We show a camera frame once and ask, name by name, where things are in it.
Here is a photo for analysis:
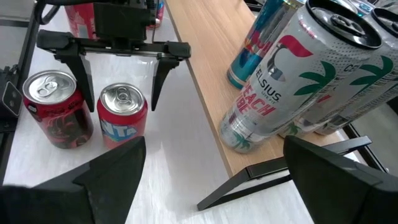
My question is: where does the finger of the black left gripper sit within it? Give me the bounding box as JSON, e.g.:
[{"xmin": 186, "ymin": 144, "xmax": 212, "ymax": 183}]
[
  {"xmin": 36, "ymin": 29, "xmax": 96, "ymax": 113},
  {"xmin": 151, "ymin": 42, "xmax": 192, "ymax": 112}
]

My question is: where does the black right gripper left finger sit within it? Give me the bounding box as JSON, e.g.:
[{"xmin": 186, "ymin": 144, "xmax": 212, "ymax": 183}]
[{"xmin": 0, "ymin": 136, "xmax": 147, "ymax": 224}]

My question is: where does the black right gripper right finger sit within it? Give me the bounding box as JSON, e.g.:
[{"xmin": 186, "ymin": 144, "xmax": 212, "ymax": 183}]
[{"xmin": 283, "ymin": 135, "xmax": 398, "ymax": 224}]

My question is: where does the red Coca-Cola can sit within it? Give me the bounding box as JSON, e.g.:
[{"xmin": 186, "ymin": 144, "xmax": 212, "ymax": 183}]
[{"xmin": 22, "ymin": 70, "xmax": 95, "ymax": 149}]

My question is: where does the red soda can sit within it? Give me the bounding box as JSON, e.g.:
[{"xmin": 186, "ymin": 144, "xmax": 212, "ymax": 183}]
[{"xmin": 96, "ymin": 82, "xmax": 149, "ymax": 151}]

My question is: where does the black metal shelf leg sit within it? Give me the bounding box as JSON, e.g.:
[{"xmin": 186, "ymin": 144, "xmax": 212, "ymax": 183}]
[{"xmin": 197, "ymin": 135, "xmax": 373, "ymax": 212}]

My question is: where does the black table-level camera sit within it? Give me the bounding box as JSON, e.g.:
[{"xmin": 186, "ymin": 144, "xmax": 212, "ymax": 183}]
[{"xmin": 0, "ymin": 67, "xmax": 24, "ymax": 131}]

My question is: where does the black cable loop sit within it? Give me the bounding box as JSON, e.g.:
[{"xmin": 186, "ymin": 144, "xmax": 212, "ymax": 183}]
[{"xmin": 33, "ymin": 0, "xmax": 94, "ymax": 26}]

